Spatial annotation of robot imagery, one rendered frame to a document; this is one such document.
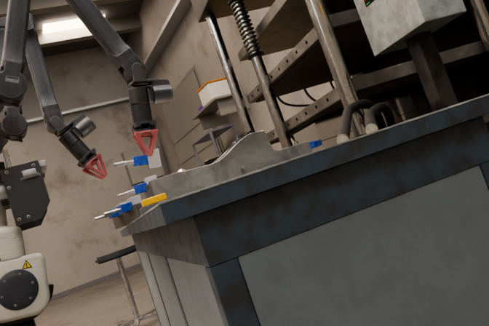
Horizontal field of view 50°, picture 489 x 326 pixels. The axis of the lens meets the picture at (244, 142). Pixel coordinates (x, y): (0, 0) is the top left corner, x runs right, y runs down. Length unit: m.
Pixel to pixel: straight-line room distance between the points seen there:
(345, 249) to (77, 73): 11.83
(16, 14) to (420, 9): 1.14
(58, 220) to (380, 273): 11.08
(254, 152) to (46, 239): 10.45
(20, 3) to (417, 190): 1.12
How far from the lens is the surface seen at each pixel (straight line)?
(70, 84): 12.52
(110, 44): 1.57
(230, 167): 1.53
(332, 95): 2.07
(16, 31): 1.54
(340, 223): 0.97
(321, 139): 2.24
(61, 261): 11.86
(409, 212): 1.04
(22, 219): 1.54
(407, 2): 1.69
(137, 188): 1.66
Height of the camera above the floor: 0.77
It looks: 5 degrees up
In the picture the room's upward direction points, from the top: 19 degrees counter-clockwise
